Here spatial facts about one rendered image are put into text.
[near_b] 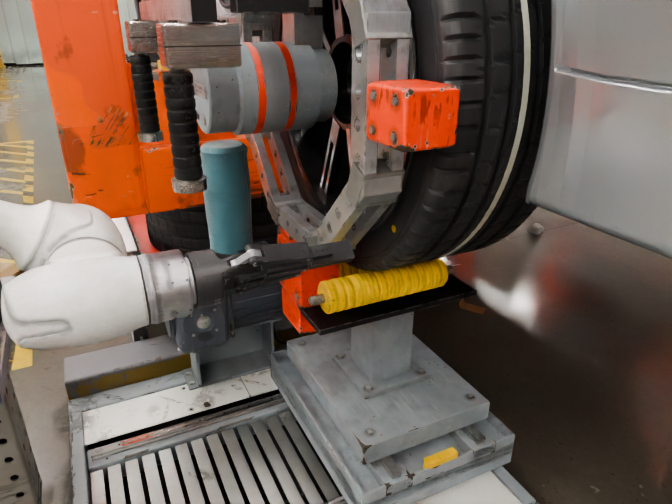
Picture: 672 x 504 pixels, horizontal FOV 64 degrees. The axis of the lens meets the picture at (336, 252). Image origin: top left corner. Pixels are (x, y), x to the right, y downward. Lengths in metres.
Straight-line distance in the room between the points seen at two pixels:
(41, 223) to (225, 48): 0.33
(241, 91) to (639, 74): 0.52
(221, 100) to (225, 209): 0.26
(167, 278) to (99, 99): 0.69
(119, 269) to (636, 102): 0.58
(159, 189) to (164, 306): 0.70
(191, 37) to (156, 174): 0.70
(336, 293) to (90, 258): 0.40
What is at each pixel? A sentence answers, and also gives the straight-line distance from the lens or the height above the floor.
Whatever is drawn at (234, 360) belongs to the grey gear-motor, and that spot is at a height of 0.09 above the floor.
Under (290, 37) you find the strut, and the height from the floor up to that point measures 0.93.
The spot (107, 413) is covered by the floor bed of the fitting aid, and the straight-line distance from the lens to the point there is 1.46.
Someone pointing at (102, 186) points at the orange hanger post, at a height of 0.60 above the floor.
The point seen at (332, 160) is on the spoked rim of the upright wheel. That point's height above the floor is 0.70.
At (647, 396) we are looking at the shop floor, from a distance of 1.75.
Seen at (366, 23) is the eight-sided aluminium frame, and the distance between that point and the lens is 0.68.
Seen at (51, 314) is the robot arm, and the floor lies 0.65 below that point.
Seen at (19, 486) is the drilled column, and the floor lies 0.09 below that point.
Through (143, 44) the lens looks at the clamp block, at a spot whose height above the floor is 0.91.
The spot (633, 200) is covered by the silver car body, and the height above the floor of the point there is 0.79.
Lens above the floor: 0.96
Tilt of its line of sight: 24 degrees down
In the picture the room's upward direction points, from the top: straight up
